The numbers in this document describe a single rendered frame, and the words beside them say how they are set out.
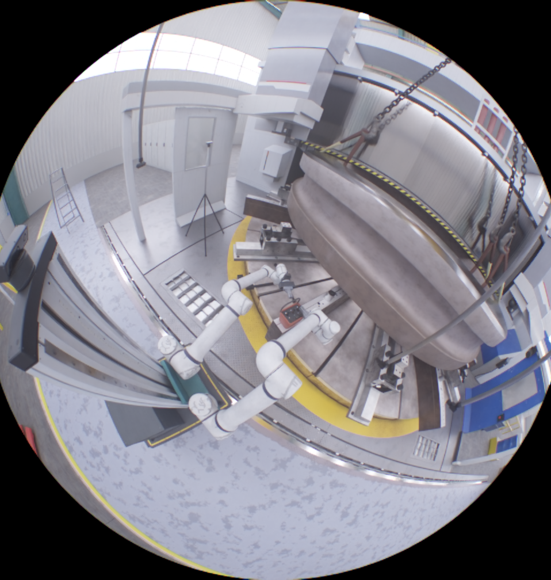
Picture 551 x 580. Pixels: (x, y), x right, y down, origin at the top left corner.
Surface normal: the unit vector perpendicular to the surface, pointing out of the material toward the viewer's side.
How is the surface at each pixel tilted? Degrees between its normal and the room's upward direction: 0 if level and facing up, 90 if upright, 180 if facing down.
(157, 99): 90
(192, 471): 0
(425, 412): 90
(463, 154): 90
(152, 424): 0
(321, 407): 0
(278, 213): 90
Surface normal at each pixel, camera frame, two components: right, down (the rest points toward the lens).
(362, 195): -0.85, 0.25
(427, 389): -0.96, -0.28
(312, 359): 0.24, -0.60
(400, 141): -0.55, 0.56
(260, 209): -0.17, 0.75
